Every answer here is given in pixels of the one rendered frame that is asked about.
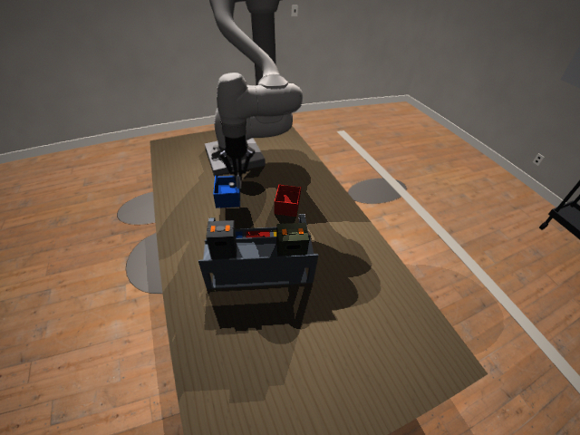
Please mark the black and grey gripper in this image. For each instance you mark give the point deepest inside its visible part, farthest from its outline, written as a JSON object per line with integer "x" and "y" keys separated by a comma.
{"x": 234, "y": 151}

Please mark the dark grey metal shelf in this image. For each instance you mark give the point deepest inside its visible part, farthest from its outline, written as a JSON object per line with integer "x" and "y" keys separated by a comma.
{"x": 257, "y": 250}

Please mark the red bin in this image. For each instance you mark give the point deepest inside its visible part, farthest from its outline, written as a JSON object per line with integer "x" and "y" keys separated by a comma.
{"x": 286, "y": 200}

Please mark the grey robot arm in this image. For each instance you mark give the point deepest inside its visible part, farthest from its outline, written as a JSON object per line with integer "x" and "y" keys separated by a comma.
{"x": 269, "y": 106}

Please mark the blue bin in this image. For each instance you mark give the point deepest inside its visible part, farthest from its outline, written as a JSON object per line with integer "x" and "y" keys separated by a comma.
{"x": 225, "y": 197}

